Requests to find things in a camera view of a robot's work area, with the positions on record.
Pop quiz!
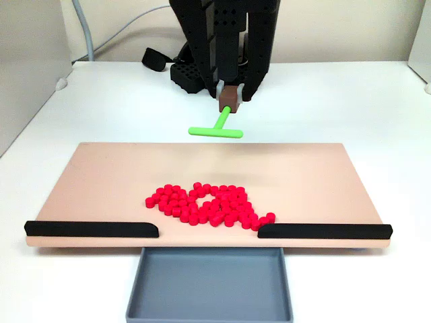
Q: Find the green T-shaped pusher tool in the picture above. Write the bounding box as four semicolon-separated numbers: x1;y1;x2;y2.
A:
187;85;244;139

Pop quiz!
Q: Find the white side panel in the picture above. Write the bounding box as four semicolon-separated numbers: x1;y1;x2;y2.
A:
407;0;431;85

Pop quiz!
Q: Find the grey side panel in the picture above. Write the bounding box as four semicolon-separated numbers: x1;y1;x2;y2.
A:
0;0;73;157

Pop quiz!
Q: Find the peach flat board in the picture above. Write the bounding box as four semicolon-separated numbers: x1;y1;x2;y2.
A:
26;142;391;250

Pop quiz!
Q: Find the grey plastic tray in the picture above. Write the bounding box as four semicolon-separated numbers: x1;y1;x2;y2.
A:
125;247;293;323

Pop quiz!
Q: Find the white USB cable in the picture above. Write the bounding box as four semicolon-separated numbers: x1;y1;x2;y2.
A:
93;5;173;57

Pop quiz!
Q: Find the thick grey cable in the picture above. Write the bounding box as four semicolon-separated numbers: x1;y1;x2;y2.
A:
71;0;96;63

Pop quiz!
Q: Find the black edge rail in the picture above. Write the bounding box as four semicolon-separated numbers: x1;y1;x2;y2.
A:
257;223;393;240
24;221;160;239

